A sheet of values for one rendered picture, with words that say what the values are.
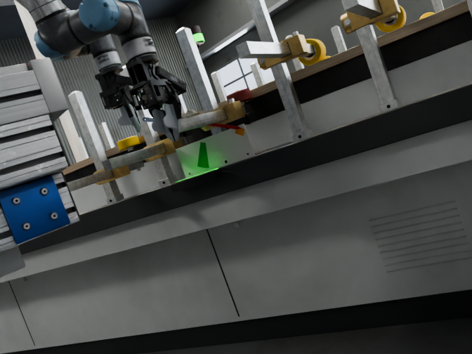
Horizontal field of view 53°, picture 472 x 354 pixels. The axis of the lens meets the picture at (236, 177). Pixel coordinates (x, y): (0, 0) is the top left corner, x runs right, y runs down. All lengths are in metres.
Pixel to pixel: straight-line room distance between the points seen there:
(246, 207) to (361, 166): 0.38
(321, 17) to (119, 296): 5.87
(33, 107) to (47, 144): 0.06
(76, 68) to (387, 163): 7.78
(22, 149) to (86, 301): 1.64
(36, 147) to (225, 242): 1.12
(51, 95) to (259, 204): 0.81
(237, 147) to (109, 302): 1.13
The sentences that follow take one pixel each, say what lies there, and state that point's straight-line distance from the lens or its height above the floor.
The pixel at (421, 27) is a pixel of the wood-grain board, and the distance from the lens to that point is 1.46.
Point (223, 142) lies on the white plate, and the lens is 1.44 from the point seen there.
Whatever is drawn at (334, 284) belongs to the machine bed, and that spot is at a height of 0.18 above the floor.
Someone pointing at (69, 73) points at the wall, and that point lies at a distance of 8.72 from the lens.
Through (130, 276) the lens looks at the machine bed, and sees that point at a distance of 2.14.
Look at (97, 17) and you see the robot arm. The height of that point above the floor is 1.11.
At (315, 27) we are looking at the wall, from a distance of 7.50.
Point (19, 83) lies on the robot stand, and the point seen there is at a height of 0.96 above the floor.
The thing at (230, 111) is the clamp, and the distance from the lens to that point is 1.41.
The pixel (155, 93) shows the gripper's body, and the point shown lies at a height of 0.93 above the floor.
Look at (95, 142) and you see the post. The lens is 1.76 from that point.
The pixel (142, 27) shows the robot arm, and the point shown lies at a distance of 1.21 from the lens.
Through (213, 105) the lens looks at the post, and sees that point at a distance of 1.46.
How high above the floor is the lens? 0.76
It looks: 4 degrees down
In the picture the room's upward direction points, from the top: 20 degrees counter-clockwise
